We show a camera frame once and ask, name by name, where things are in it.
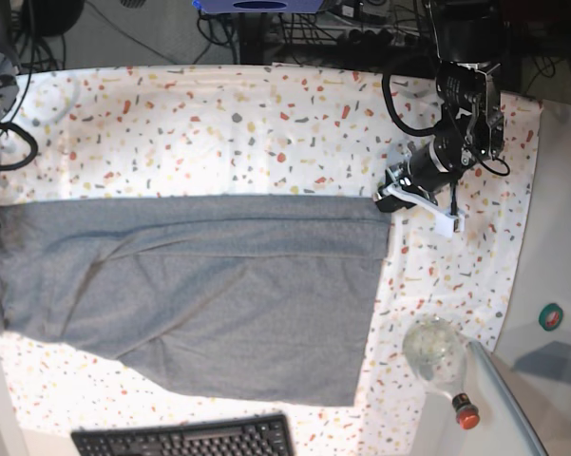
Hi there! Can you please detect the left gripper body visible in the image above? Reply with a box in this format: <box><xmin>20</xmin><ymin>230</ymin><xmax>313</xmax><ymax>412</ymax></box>
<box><xmin>373</xmin><ymin>178</ymin><xmax>416</xmax><ymax>213</ymax></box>

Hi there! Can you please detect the grey t-shirt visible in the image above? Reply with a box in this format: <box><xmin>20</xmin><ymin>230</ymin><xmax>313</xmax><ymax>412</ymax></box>
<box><xmin>0</xmin><ymin>196</ymin><xmax>390</xmax><ymax>407</ymax></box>

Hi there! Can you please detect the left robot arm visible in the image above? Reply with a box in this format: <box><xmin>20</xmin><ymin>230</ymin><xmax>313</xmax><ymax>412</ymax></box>
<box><xmin>374</xmin><ymin>1</ymin><xmax>506</xmax><ymax>213</ymax></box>

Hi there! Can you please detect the terrazzo pattern table cloth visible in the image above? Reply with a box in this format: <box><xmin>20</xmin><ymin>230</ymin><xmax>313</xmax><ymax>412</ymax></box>
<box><xmin>0</xmin><ymin>66</ymin><xmax>542</xmax><ymax>455</ymax></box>

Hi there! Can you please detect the clear bottle with red cap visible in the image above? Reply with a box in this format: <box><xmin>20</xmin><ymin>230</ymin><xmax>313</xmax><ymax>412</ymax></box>
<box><xmin>402</xmin><ymin>315</ymin><xmax>481</xmax><ymax>430</ymax></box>

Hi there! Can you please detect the green tape roll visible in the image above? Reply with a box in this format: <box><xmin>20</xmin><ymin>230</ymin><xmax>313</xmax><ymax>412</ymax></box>
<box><xmin>538</xmin><ymin>303</ymin><xmax>563</xmax><ymax>332</ymax></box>

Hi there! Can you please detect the blue box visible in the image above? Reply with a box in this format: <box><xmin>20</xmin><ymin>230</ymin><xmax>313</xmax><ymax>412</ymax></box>
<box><xmin>192</xmin><ymin>0</ymin><xmax>339</xmax><ymax>14</ymax></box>

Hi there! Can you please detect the black keyboard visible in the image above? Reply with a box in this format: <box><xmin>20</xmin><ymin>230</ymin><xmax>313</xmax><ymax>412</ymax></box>
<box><xmin>70</xmin><ymin>413</ymin><xmax>295</xmax><ymax>456</ymax></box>

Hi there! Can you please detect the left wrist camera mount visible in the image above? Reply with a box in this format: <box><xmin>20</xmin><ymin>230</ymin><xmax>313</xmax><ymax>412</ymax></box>
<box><xmin>385</xmin><ymin>162</ymin><xmax>466</xmax><ymax>238</ymax></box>

